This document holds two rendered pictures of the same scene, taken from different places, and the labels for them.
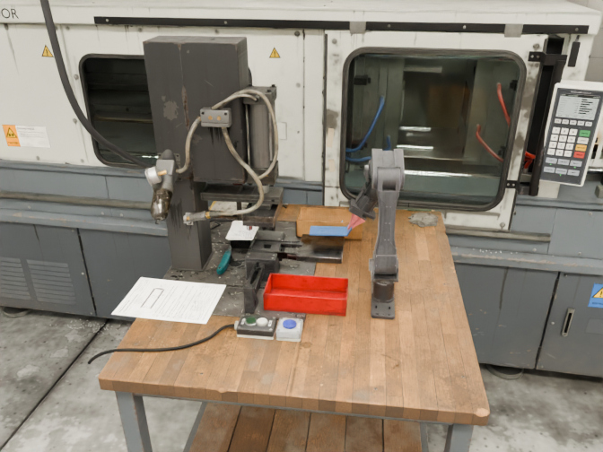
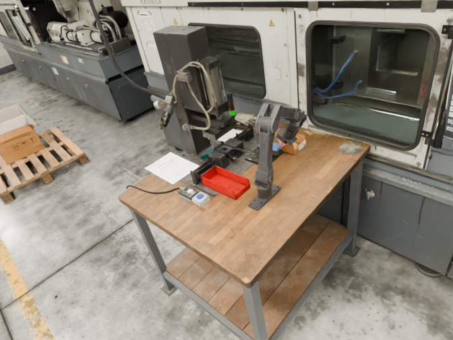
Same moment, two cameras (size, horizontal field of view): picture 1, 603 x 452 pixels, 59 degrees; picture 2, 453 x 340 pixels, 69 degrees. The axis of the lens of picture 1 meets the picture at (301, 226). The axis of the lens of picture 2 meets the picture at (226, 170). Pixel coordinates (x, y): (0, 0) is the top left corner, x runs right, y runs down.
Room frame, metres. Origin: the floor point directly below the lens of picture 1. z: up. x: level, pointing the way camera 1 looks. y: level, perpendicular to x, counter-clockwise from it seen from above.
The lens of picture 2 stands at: (0.34, -0.97, 2.00)
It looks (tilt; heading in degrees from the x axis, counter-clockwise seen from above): 35 degrees down; 42
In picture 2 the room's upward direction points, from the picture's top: 12 degrees counter-clockwise
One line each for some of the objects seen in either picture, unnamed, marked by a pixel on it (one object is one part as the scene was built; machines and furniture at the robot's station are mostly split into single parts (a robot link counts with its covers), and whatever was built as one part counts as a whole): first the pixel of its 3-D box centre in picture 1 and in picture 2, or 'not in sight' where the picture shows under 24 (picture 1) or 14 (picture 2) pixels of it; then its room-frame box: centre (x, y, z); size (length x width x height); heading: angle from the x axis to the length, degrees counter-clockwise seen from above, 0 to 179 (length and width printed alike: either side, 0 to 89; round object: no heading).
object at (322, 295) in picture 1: (306, 293); (224, 181); (1.38, -0.02, 0.93); 0.25 x 0.12 x 0.06; 83
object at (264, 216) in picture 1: (240, 179); (207, 110); (1.59, 0.19, 1.22); 0.26 x 0.18 x 0.30; 83
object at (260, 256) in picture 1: (266, 245); (225, 148); (1.59, 0.12, 0.98); 0.20 x 0.10 x 0.01; 173
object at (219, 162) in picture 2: (266, 256); (226, 154); (1.59, 0.12, 0.94); 0.20 x 0.10 x 0.07; 173
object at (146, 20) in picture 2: not in sight; (148, 29); (2.49, 1.55, 1.41); 0.25 x 0.01 x 0.33; 79
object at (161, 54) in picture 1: (181, 160); (185, 95); (1.63, 0.38, 1.28); 0.14 x 0.12 x 0.75; 173
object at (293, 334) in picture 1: (289, 333); (201, 200); (1.22, 0.03, 0.90); 0.07 x 0.07 x 0.06; 83
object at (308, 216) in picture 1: (330, 223); (282, 139); (1.86, -0.11, 0.93); 0.25 x 0.13 x 0.08; 83
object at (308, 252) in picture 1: (321, 247); (263, 155); (1.70, -0.07, 0.91); 0.17 x 0.16 x 0.02; 173
